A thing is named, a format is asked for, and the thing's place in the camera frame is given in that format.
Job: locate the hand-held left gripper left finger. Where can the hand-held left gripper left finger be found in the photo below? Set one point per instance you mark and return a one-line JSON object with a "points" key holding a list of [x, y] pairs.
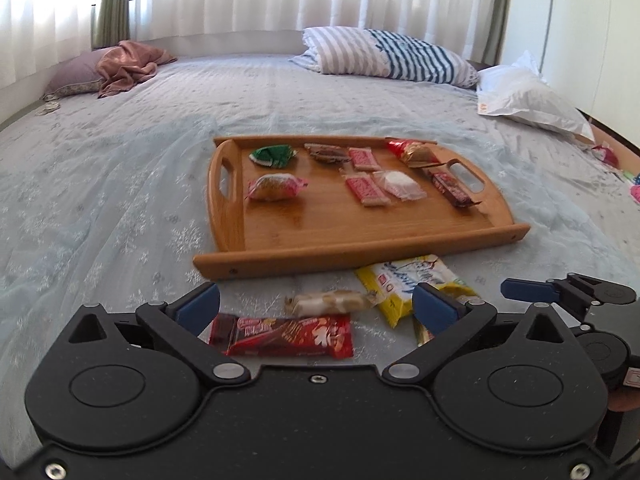
{"points": [[197, 307]]}

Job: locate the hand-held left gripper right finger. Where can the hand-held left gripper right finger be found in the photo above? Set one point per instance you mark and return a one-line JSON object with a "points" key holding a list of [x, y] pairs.
{"points": [[435, 307]]}

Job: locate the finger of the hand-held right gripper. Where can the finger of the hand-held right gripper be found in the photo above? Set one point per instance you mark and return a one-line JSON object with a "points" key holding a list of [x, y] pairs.
{"points": [[527, 290]]}

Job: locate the dark red chocolate bar packet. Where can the dark red chocolate bar packet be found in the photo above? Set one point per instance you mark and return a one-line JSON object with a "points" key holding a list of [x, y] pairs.
{"points": [[290, 335]]}

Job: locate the brown and red bar packet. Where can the brown and red bar packet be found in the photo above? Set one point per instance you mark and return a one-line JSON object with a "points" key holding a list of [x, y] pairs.
{"points": [[452, 189]]}

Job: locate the clear packet with white cake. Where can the clear packet with white cake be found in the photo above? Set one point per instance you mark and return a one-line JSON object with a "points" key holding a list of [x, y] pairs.
{"points": [[400, 185]]}

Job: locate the pink patterned snack packet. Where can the pink patterned snack packet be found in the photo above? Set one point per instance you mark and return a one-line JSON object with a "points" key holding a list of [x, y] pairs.
{"points": [[367, 190]]}

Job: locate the wooden tray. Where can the wooden tray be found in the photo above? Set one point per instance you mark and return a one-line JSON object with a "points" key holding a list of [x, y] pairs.
{"points": [[325, 225]]}

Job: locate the pink clear cake packet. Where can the pink clear cake packet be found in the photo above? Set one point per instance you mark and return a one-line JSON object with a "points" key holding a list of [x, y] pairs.
{"points": [[275, 187]]}

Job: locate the green snack packet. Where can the green snack packet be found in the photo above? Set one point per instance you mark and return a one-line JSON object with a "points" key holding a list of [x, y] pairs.
{"points": [[272, 156]]}

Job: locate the brown nut snack packet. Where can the brown nut snack packet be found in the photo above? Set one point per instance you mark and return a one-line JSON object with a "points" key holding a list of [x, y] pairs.
{"points": [[327, 154]]}

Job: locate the person's right hand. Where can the person's right hand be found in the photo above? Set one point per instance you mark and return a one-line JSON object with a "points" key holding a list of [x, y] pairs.
{"points": [[625, 400]]}

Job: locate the olive gold snack packet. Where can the olive gold snack packet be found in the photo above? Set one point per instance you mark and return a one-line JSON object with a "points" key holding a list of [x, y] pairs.
{"points": [[422, 332]]}

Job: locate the yellow snack packet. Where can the yellow snack packet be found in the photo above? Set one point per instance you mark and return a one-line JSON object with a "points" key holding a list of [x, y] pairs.
{"points": [[395, 285]]}

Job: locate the beige nougat packet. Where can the beige nougat packet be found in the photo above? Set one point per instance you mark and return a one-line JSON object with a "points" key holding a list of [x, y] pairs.
{"points": [[325, 302]]}

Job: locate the pink and blue toy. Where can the pink and blue toy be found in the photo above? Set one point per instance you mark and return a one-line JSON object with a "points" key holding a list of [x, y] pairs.
{"points": [[635, 187]]}

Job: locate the red toy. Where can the red toy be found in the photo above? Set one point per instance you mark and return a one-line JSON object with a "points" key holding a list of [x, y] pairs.
{"points": [[605, 155]]}

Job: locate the light blue snowflake bedspread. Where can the light blue snowflake bedspread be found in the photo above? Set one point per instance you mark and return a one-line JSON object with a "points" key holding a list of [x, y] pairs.
{"points": [[100, 185]]}

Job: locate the red and gold snack packet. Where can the red and gold snack packet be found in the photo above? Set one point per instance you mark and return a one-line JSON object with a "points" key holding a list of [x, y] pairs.
{"points": [[412, 152]]}

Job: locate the small red snack packet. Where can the small red snack packet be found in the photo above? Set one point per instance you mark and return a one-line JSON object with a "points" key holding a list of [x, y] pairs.
{"points": [[363, 159]]}

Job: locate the white pillow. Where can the white pillow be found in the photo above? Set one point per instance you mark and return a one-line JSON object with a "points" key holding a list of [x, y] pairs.
{"points": [[530, 100]]}

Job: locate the pink crumpled cloth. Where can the pink crumpled cloth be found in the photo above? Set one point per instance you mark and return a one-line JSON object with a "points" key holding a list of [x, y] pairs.
{"points": [[130, 65]]}

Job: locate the blue striped pillow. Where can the blue striped pillow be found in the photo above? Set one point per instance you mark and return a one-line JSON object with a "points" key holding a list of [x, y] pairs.
{"points": [[385, 55]]}

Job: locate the purple pillow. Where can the purple pillow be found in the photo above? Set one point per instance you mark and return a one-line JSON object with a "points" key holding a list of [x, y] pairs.
{"points": [[75, 75]]}

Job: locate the green curtain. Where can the green curtain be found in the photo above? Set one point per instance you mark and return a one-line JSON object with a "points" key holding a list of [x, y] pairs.
{"points": [[500, 10], [112, 5]]}

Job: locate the wooden bed frame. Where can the wooden bed frame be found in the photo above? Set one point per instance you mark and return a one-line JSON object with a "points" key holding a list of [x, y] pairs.
{"points": [[617, 132]]}

